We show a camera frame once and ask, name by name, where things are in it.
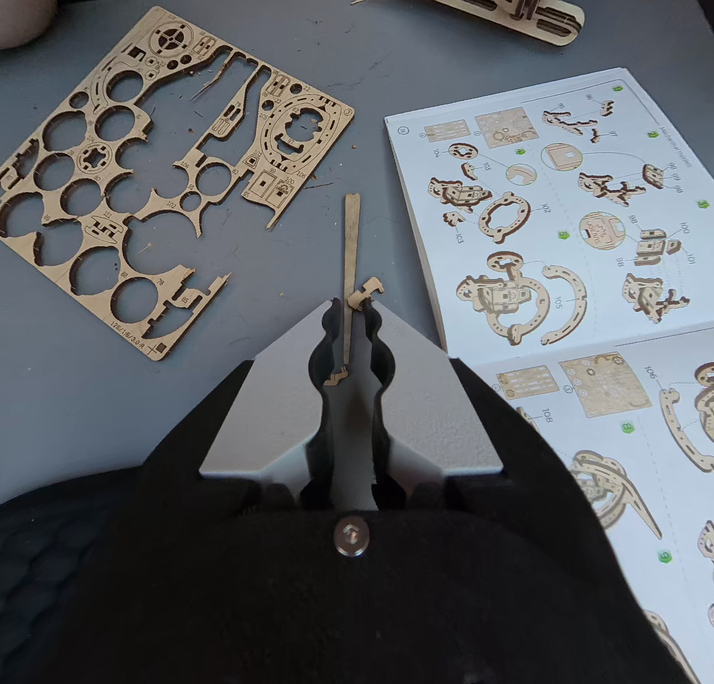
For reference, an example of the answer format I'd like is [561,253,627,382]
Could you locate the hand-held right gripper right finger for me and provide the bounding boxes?
[364,300,506,511]

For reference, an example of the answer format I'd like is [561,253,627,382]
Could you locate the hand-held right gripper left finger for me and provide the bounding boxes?
[199,298,342,511]

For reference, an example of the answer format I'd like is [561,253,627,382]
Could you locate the small hooked wooden part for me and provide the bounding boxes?
[347,278,386,309]

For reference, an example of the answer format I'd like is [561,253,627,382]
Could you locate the long thin wooden strip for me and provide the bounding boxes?
[342,193,361,369]

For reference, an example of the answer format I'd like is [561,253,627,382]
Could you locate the laser-cut wooden parts sheet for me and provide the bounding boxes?
[0,6,356,361]

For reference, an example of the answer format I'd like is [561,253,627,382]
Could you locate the model instruction booklet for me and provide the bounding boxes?
[384,67,714,684]

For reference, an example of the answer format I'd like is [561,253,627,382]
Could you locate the assembled wooden engine model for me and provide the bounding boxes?
[374,0,585,47]

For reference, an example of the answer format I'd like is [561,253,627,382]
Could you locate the black textured armrest pad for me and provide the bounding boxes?
[0,471,141,684]

